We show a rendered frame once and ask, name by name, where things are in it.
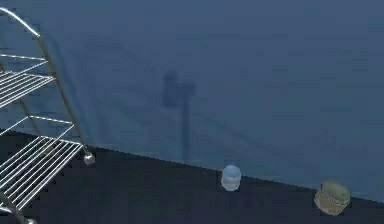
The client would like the pale blue round container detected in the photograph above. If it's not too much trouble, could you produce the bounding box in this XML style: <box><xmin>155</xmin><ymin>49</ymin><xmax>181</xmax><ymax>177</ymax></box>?
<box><xmin>220</xmin><ymin>164</ymin><xmax>243</xmax><ymax>192</ymax></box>

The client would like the yellow round container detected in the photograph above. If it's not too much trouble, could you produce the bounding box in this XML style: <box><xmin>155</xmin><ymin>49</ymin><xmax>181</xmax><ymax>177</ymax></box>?
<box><xmin>313</xmin><ymin>180</ymin><xmax>352</xmax><ymax>217</ymax></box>

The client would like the silver wire shelf rack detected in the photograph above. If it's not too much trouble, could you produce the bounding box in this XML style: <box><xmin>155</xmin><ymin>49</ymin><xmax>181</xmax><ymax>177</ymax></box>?
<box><xmin>0</xmin><ymin>7</ymin><xmax>96</xmax><ymax>224</ymax></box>

